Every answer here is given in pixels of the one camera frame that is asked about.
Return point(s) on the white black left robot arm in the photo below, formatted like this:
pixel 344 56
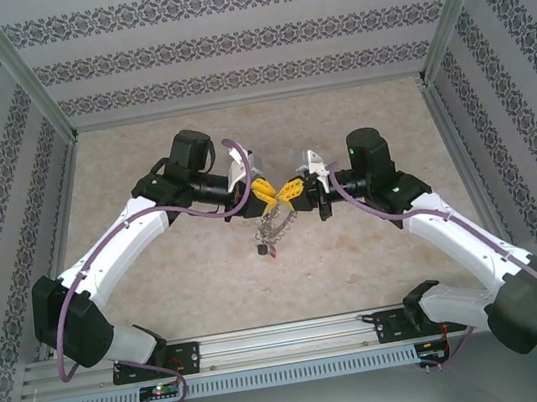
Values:
pixel 117 238

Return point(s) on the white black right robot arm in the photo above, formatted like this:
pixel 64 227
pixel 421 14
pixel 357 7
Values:
pixel 455 233

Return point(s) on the black mounting plate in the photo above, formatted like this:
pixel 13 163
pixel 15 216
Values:
pixel 186 357
pixel 388 327

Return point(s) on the small circuit board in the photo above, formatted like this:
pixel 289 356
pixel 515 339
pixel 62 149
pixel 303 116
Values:
pixel 160 391
pixel 433 352

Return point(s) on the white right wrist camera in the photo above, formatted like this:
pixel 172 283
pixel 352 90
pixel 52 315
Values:
pixel 311 162

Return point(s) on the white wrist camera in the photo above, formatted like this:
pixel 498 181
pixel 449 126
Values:
pixel 242 167
pixel 311 162

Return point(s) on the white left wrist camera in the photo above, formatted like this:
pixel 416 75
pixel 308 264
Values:
pixel 242 167

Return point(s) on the aluminium side rail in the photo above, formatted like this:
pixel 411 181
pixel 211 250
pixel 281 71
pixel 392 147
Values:
pixel 65 191
pixel 457 142

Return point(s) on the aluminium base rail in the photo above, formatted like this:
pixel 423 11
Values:
pixel 289 339

